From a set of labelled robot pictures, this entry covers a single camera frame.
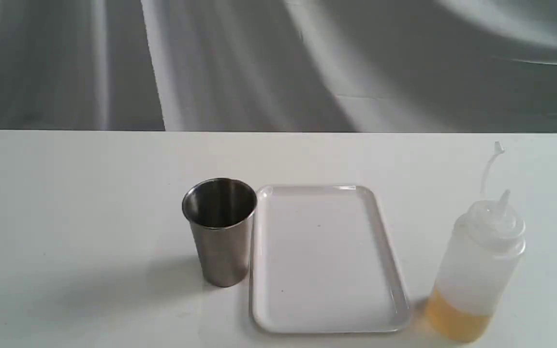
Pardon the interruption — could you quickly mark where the clear squeeze bottle with oil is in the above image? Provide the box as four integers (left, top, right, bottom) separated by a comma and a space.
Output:
425, 142, 526, 342

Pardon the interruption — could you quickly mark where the stainless steel cup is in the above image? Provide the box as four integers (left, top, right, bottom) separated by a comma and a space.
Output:
181, 177, 257, 287

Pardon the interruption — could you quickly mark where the white rectangular tray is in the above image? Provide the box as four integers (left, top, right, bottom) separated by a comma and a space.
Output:
249, 185, 413, 334

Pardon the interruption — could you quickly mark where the grey fabric backdrop curtain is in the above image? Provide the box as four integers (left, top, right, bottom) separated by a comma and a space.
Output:
0, 0, 557, 133

